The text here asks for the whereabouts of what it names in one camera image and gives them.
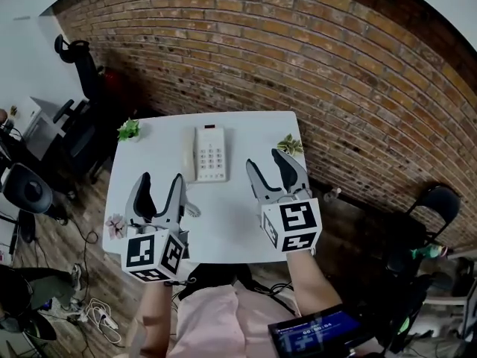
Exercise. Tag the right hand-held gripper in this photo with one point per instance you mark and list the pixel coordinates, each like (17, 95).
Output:
(294, 222)

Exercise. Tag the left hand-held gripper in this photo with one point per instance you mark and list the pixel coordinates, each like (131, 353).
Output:
(143, 254)

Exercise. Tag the beige telephone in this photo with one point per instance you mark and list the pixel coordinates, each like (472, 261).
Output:
(210, 155)

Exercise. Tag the person's right forearm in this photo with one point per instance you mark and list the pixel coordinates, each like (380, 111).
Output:
(313, 285)

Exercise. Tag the person's left forearm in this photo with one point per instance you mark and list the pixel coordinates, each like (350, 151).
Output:
(153, 311)

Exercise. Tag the variegated potted plant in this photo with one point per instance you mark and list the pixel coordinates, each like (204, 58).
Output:
(290, 144)

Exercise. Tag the pink succulent plant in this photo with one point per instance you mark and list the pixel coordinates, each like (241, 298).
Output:
(116, 226)

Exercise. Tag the clear plastic bottle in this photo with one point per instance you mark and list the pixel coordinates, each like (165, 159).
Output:
(331, 195)

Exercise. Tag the white table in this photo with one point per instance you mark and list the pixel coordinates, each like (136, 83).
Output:
(231, 215)

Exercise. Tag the green potted plant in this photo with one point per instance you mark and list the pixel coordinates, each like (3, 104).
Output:
(128, 129)

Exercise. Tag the white power strip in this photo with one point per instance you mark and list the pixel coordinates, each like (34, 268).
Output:
(102, 316)

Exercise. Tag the grey shell chair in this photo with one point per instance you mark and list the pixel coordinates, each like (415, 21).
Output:
(31, 190)

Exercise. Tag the red container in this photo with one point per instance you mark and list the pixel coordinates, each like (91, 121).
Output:
(113, 86)

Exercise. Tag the black mesh office chair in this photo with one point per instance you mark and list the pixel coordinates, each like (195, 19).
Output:
(406, 237)

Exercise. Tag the white side desk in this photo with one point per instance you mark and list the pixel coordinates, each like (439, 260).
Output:
(44, 125)

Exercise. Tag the person's pink shirt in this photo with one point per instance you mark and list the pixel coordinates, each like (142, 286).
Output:
(223, 326)

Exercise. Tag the black high-back office chair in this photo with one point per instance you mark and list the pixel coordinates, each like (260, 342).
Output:
(87, 84)

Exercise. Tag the black wrist display device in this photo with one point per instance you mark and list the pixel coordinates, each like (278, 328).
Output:
(316, 334)

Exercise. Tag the black folding chair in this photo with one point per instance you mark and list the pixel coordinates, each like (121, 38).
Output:
(441, 203)

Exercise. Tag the green bottle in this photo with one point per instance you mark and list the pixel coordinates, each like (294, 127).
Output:
(428, 252)

